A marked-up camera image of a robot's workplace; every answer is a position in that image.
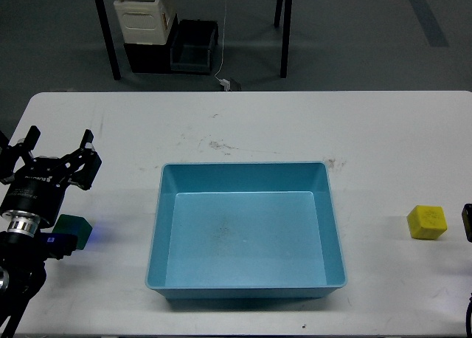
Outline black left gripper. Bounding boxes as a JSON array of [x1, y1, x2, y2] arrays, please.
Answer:
[[1, 125, 102, 228]]

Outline green block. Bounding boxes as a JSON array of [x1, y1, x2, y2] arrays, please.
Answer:
[[52, 214, 92, 250]]

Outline yellow block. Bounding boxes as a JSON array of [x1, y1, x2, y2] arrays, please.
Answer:
[[406, 205, 448, 240]]

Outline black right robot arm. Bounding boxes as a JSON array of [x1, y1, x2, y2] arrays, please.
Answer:
[[461, 203, 472, 338]]

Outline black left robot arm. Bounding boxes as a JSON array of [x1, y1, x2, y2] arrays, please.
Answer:
[[1, 125, 102, 337]]

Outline light blue plastic box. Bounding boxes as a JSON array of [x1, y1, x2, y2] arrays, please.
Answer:
[[145, 162, 347, 300]]

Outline black storage bin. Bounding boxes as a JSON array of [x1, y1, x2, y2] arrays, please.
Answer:
[[123, 15, 178, 74]]

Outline cream plastic crate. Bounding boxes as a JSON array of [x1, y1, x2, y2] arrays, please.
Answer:
[[114, 0, 176, 45]]

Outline black left table leg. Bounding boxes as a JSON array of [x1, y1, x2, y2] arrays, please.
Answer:
[[94, 0, 121, 80]]

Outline black table leg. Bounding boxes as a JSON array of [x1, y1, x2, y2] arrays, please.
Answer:
[[273, 0, 284, 28], [280, 0, 293, 78], [94, 0, 121, 80]]

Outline dark grey open bin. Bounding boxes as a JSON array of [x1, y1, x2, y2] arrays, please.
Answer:
[[170, 19, 219, 75]]

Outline white power adapter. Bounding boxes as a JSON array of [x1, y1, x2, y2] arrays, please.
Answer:
[[218, 78, 232, 92]]

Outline black rear table leg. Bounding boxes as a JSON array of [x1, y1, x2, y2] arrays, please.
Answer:
[[273, 0, 284, 28]]

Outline black right table leg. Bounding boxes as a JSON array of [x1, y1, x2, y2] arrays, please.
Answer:
[[280, 0, 293, 78]]

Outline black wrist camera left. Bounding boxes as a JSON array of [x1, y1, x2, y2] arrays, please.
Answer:
[[39, 232, 77, 260]]

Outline white hanging cable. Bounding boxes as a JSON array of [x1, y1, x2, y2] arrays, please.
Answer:
[[214, 0, 227, 81]]

